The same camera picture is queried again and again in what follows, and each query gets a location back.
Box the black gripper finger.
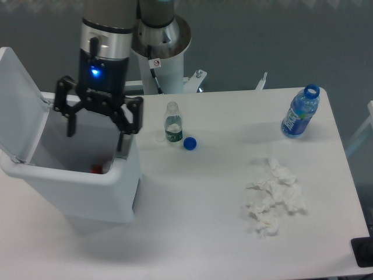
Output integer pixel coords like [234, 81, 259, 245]
[110, 96, 143, 152]
[53, 75, 86, 137]

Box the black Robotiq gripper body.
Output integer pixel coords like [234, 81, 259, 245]
[76, 50, 129, 116]

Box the red soda can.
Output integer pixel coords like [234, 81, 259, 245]
[90, 161, 112, 174]

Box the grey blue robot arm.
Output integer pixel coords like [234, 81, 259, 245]
[54, 1, 180, 137]

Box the white trash can lid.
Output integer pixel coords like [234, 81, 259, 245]
[1, 47, 57, 167]

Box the white trash can body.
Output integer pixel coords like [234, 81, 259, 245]
[1, 109, 142, 223]

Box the clear green-label bottle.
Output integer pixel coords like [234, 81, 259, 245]
[164, 101, 183, 143]

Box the blue bottle cap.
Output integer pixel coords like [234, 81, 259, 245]
[183, 136, 197, 151]

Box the crumpled white tissue pile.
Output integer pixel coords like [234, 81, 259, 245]
[246, 155, 308, 238]

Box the blue plastic bottle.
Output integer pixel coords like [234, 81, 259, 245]
[281, 83, 320, 139]

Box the black device at edge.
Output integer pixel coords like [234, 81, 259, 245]
[351, 237, 372, 268]

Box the white frame at right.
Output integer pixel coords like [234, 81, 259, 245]
[344, 100, 372, 158]

